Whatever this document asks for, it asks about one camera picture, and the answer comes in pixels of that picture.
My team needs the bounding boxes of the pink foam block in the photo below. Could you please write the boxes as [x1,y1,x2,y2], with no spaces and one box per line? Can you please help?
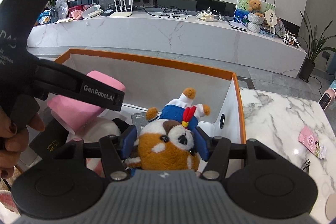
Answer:
[47,71,126,135]

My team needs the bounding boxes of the black scissors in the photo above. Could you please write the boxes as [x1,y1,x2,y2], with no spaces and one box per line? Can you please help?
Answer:
[301,159,311,173]

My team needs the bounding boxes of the pink card package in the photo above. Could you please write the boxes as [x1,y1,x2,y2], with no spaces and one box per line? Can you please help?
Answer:
[298,126,327,160]

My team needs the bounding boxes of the white power strip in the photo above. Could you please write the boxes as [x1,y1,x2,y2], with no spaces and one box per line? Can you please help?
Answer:
[195,10,224,22]

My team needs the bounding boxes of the potted green plant right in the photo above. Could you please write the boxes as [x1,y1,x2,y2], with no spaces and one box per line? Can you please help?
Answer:
[297,11,335,82]

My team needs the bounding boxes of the white plush with black hat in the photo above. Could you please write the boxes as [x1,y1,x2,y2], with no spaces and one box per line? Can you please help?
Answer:
[65,117,129,169]

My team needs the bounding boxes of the painted picture board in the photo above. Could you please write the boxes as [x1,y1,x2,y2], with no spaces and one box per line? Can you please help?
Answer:
[234,0,276,25]

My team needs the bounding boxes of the teddy bear on cups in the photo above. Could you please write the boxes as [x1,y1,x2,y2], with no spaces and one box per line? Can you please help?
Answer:
[247,0,264,34]

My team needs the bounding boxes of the brown white plush dog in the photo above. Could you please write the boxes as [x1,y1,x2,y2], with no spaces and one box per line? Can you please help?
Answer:
[125,88,211,172]

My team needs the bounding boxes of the dark illustrated book box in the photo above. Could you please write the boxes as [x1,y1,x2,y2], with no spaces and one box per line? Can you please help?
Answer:
[131,112,149,135]

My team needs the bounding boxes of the black box under pink foam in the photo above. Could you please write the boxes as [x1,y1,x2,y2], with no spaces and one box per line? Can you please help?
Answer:
[29,119,69,159]

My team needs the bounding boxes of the white wifi router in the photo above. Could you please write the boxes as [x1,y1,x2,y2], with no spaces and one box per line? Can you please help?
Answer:
[109,0,133,18]

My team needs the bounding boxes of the large orange storage box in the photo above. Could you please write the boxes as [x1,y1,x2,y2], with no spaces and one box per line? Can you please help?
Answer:
[57,49,246,144]

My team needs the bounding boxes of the person left hand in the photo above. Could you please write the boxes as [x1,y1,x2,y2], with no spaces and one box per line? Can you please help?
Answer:
[1,109,29,178]

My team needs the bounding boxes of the white tv console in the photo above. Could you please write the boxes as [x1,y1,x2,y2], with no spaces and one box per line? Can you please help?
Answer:
[28,12,306,78]

